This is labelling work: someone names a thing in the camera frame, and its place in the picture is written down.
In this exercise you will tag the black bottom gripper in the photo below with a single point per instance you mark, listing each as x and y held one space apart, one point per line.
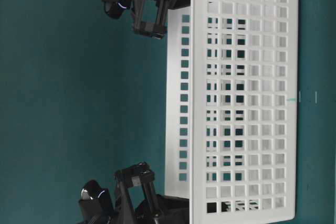
96 205

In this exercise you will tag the white plastic lattice basket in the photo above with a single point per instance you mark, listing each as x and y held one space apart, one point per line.
231 109

